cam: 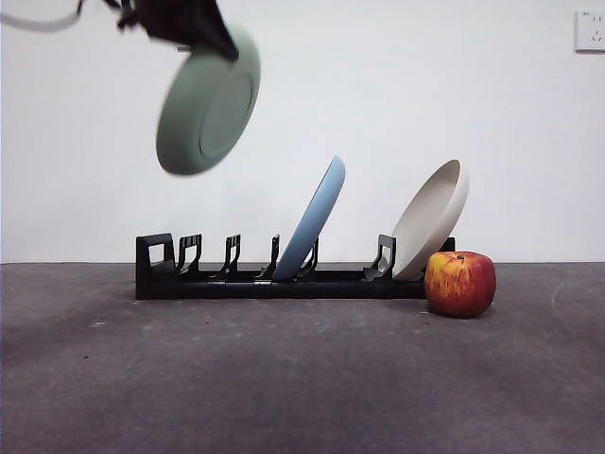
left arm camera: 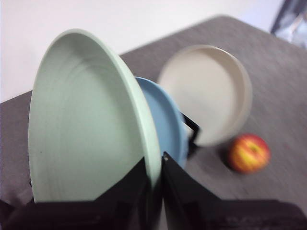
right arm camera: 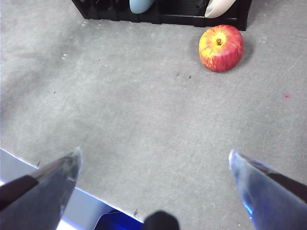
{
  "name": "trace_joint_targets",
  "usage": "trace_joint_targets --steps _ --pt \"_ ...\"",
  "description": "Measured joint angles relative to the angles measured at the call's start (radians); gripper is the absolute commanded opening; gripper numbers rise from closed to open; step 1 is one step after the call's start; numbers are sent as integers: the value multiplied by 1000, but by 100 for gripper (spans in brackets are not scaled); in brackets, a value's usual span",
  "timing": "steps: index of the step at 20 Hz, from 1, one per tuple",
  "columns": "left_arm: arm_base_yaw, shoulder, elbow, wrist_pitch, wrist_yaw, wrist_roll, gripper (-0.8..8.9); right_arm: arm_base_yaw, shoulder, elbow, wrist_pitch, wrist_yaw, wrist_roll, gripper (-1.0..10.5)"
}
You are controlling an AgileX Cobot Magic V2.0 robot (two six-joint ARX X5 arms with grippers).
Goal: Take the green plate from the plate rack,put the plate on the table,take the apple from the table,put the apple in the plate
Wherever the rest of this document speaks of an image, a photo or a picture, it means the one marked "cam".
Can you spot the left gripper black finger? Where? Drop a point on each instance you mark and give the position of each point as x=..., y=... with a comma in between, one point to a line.
x=198, y=21

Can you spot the white wall socket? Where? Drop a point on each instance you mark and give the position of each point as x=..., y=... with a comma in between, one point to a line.
x=593, y=30

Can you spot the black plate rack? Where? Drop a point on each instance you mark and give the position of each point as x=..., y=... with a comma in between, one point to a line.
x=212, y=289

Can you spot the red yellow apple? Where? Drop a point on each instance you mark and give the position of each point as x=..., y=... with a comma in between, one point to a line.
x=461, y=284

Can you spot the blue round plate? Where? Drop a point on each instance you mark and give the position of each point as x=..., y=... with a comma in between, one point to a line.
x=312, y=217

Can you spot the green round plate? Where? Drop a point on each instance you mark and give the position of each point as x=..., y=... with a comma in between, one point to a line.
x=208, y=118

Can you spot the beige round plate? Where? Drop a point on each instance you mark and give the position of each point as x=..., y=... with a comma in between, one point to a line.
x=425, y=222

